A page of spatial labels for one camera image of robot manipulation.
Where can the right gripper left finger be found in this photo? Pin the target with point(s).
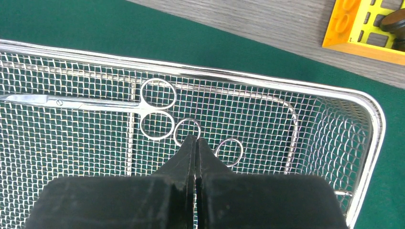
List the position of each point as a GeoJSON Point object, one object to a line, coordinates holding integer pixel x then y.
{"type": "Point", "coordinates": [162, 200]}

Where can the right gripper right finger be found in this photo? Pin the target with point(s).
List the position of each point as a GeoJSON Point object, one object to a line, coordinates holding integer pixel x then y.
{"type": "Point", "coordinates": [228, 200]}

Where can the surgical forceps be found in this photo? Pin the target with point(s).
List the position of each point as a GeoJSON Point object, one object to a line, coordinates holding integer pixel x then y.
{"type": "Point", "coordinates": [213, 140]}

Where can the metal mesh tray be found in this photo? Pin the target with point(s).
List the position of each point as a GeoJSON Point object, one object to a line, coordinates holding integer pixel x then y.
{"type": "Point", "coordinates": [285, 126]}

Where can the green surgical cloth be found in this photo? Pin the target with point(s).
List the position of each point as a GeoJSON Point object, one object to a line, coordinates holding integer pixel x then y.
{"type": "Point", "coordinates": [123, 28]}

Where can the surgical scissors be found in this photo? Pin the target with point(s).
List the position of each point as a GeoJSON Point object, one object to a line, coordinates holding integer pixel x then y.
{"type": "Point", "coordinates": [143, 108]}

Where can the yellow toy block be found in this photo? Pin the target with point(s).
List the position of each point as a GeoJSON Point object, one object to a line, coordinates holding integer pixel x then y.
{"type": "Point", "coordinates": [353, 29]}

